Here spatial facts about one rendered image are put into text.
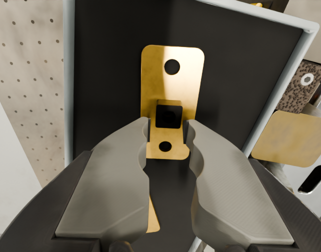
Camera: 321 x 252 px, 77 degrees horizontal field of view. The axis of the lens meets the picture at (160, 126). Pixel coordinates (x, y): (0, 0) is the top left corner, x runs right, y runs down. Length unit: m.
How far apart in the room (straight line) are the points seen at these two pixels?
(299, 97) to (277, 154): 0.09
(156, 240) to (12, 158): 1.86
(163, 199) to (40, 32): 0.57
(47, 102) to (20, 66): 0.12
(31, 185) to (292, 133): 2.09
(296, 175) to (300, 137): 0.18
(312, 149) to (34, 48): 0.66
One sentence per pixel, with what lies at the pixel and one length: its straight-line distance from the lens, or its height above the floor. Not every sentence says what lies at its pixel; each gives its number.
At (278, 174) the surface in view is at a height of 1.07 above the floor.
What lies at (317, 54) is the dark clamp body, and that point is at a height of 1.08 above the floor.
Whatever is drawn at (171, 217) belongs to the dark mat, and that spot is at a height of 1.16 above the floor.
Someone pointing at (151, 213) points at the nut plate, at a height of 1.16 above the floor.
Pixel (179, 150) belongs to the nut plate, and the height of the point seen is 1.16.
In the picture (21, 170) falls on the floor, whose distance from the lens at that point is 2.10.
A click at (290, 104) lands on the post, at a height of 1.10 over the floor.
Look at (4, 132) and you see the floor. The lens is 1.91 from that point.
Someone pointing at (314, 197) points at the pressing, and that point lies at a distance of 0.54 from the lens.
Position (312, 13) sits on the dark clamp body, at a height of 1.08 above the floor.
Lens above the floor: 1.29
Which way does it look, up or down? 60 degrees down
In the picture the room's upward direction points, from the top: 180 degrees counter-clockwise
